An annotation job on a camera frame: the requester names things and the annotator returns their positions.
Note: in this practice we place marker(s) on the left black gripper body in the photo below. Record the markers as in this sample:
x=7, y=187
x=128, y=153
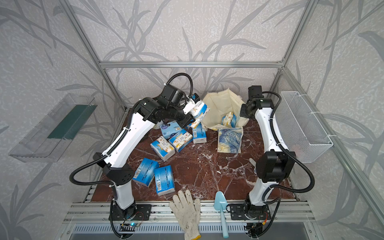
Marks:
x=177, y=113

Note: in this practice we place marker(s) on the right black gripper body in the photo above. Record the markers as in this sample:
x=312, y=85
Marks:
x=244, y=111

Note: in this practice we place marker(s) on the orange blue tissue pack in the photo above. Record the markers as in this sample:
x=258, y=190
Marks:
x=180, y=140
x=197, y=108
x=163, y=148

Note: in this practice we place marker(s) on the canvas bag with blue painting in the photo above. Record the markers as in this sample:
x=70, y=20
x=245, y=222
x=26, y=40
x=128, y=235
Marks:
x=221, y=103

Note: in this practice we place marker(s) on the blue tissue pack front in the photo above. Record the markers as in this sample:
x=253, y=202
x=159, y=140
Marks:
x=164, y=181

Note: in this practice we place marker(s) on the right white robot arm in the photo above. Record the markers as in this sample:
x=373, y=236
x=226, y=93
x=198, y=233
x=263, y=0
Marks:
x=274, y=165

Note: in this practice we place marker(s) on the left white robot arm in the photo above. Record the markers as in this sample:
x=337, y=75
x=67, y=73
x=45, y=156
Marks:
x=113, y=160

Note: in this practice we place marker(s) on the light blue Vinda tissue pack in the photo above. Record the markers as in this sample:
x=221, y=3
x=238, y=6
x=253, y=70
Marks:
x=170, y=129

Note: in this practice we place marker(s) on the blue white upright tissue pack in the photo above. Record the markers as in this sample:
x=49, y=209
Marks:
x=199, y=135

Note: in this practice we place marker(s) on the blue dotted white glove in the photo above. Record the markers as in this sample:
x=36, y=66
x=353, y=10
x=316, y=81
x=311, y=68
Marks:
x=252, y=161

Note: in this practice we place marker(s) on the teal plastic trowel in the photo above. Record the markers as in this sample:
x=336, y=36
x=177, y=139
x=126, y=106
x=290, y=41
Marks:
x=220, y=205

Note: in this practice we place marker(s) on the white cotton glove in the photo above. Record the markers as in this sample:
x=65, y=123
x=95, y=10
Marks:
x=188, y=213

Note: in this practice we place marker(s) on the white wire basket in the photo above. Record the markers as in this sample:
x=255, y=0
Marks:
x=300, y=128

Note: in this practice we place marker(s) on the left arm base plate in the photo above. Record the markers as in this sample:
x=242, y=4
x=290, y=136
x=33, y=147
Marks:
x=136, y=212

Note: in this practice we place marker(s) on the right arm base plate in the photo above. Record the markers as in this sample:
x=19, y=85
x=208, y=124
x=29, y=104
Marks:
x=251, y=212

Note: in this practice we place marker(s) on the clear plastic wall shelf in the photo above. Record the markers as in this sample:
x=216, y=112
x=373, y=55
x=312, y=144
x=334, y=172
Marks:
x=49, y=139

